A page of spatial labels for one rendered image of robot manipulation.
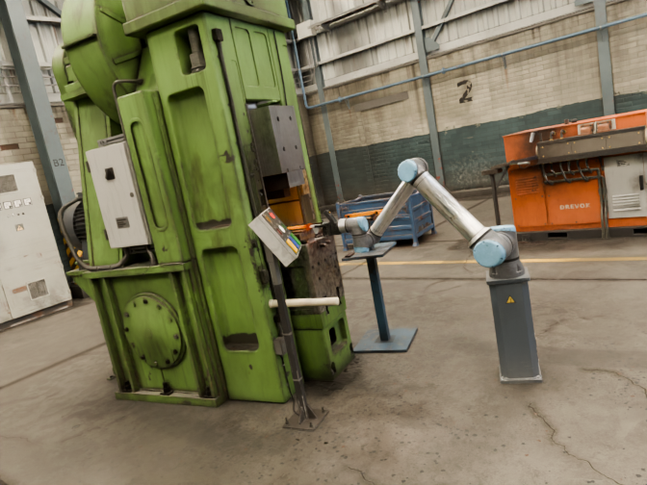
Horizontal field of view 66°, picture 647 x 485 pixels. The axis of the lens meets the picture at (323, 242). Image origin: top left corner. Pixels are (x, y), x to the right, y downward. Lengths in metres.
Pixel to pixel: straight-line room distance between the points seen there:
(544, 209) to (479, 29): 5.44
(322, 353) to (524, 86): 8.01
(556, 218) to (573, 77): 4.42
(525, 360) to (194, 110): 2.34
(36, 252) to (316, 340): 5.34
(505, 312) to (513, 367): 0.32
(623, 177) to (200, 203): 4.42
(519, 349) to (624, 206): 3.39
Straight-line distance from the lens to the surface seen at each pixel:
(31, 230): 7.87
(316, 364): 3.32
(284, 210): 3.52
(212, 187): 3.07
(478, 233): 2.68
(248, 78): 3.21
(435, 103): 11.03
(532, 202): 6.29
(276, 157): 3.02
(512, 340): 2.97
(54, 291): 7.97
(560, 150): 5.99
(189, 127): 3.13
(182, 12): 3.04
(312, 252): 3.09
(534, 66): 10.38
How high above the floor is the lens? 1.42
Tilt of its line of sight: 10 degrees down
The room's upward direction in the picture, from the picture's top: 11 degrees counter-clockwise
